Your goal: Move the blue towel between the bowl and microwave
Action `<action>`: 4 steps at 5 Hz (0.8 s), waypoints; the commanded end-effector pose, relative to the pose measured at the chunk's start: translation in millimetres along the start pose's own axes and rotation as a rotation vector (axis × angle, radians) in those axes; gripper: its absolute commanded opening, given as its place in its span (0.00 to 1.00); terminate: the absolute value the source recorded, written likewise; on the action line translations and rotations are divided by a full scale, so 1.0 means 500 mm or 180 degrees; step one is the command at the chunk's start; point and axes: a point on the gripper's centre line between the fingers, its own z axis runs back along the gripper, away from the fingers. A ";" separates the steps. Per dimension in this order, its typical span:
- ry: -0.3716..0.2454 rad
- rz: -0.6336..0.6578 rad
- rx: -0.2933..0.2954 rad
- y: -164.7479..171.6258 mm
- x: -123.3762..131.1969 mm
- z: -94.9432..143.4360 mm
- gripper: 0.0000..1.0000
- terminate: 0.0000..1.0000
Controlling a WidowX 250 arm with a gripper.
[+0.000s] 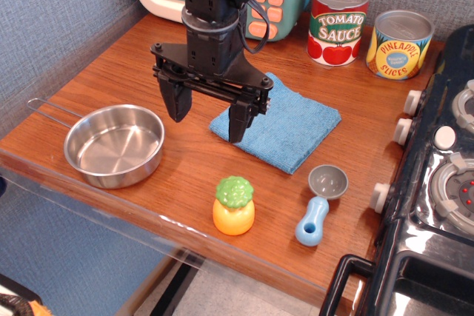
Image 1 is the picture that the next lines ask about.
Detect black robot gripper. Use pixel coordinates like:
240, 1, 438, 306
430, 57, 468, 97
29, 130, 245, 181
151, 17, 273, 144

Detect blue towel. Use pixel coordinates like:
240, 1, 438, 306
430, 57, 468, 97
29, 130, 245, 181
209, 72, 342, 175

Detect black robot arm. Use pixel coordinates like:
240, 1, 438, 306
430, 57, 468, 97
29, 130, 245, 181
151, 0, 273, 143

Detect white stove knob top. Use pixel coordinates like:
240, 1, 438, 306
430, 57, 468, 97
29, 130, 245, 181
403, 90, 423, 116

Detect white stove knob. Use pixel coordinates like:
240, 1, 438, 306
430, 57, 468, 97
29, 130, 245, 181
370, 183, 391, 214
403, 90, 423, 116
393, 118, 413, 146

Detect stainless steel pan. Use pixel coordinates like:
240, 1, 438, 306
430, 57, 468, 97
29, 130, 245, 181
27, 98, 165, 189

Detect toy pineapple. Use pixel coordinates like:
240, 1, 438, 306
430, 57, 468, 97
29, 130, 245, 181
213, 176, 256, 236

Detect blue grey toy scoop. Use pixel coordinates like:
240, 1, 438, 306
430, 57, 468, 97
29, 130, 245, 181
295, 164, 349, 247

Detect tomato sauce can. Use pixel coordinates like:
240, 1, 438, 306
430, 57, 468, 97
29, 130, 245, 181
307, 0, 370, 67

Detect white stove knob bottom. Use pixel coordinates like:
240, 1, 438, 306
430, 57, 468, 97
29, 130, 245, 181
370, 183, 391, 214

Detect white stove knob middle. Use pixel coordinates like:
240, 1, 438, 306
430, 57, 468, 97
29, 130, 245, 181
393, 118, 413, 146

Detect clear acrylic table guard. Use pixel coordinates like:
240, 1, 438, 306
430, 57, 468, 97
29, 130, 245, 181
1, 150, 331, 303

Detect pineapple slices can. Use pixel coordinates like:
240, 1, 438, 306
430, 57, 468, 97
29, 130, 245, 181
366, 10, 435, 81

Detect black toy stove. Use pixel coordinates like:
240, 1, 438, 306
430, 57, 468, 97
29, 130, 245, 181
320, 25, 473, 315

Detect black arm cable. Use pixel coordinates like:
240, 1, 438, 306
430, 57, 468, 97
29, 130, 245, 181
236, 0, 272, 55

